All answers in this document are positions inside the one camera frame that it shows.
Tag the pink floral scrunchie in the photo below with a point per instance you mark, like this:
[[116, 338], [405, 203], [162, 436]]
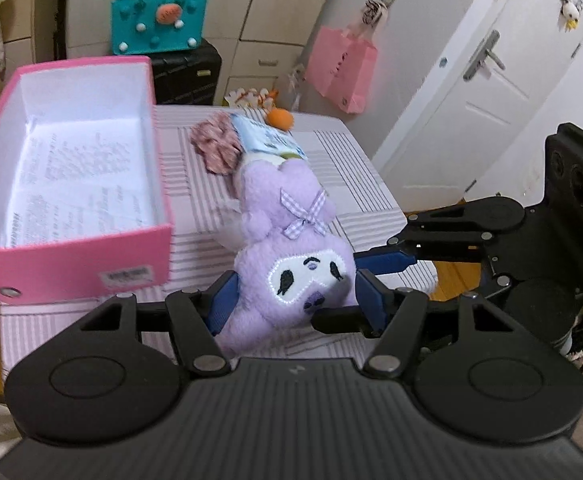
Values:
[[216, 140]]

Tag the white door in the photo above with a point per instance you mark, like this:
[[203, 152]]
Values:
[[453, 130]]

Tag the white plush keychain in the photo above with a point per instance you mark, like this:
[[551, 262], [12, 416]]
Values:
[[570, 14]]

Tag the pink paper bag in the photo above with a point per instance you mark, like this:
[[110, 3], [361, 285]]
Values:
[[341, 69]]

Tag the metal door handle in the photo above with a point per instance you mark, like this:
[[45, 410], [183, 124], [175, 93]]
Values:
[[483, 52]]

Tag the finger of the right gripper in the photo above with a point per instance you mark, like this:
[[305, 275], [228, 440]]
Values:
[[379, 261], [466, 214]]

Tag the pink cardboard box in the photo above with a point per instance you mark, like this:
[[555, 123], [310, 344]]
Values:
[[108, 87]]

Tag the orange makeup sponge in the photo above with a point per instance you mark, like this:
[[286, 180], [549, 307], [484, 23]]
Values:
[[280, 119]]

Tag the blue wet wipes pack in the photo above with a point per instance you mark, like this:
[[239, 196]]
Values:
[[262, 142]]

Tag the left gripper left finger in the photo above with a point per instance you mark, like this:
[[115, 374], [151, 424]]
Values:
[[196, 318]]

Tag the striped pink tablecloth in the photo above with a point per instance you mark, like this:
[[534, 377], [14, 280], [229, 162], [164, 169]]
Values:
[[214, 234]]

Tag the floral gift bag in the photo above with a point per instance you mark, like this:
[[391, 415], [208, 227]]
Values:
[[257, 99]]

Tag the printed paper sheet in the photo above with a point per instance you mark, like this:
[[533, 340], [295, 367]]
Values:
[[78, 180]]

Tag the beige wardrobe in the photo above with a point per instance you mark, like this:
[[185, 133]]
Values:
[[258, 41]]

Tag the purple plush toy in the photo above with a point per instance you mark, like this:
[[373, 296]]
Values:
[[291, 265]]

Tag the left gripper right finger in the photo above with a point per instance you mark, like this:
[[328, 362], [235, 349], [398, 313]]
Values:
[[395, 316]]

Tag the teal felt handbag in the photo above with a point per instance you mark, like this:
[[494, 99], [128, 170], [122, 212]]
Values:
[[143, 27]]

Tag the black suitcase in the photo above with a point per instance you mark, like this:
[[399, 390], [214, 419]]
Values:
[[188, 77]]

